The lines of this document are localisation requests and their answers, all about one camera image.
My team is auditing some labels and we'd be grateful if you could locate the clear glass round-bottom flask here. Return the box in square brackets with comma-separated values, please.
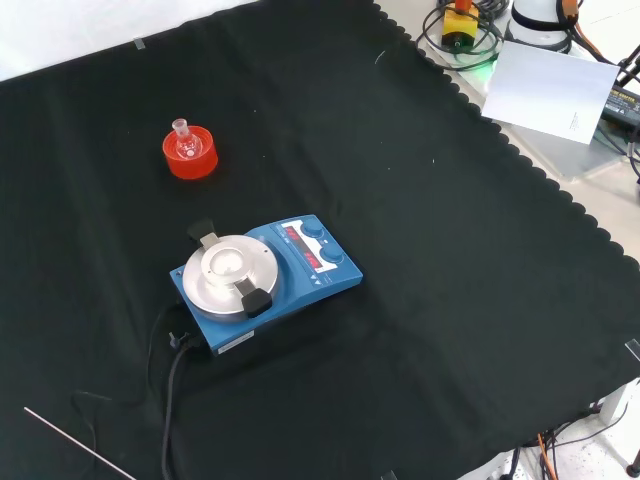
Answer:
[172, 118, 203, 161]

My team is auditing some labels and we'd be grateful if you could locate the heater with blue base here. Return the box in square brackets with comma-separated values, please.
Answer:
[168, 214, 365, 358]

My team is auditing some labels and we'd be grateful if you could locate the black scalloped bench cloth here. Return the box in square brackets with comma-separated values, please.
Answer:
[0, 0, 640, 480]

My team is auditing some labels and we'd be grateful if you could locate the yellow stop button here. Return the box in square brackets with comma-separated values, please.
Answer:
[441, 0, 482, 51]

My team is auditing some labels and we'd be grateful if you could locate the pale board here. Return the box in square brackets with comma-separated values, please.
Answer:
[480, 40, 621, 146]

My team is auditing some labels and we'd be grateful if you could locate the thin glass rod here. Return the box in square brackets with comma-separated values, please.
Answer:
[23, 406, 137, 480]

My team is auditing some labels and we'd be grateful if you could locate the black power adapter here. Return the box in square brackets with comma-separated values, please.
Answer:
[599, 83, 640, 132]

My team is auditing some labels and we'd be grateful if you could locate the white bench leg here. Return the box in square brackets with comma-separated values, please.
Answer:
[598, 378, 640, 427]

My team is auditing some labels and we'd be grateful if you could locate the black tripod leg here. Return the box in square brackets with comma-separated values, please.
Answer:
[617, 44, 640, 87]

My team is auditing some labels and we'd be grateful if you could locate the orange flask support ring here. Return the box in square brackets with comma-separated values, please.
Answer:
[161, 125, 219, 181]

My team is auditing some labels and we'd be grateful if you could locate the thin black heater cable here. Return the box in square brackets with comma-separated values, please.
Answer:
[69, 301, 182, 480]

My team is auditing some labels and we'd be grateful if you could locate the thick black heater power cable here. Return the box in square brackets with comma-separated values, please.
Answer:
[159, 332, 204, 480]

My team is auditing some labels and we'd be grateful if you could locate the black coiled cable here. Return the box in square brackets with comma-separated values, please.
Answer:
[418, 0, 504, 71]

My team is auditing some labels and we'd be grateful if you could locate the orange cable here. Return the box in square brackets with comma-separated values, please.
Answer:
[536, 432, 557, 480]
[558, 0, 617, 64]

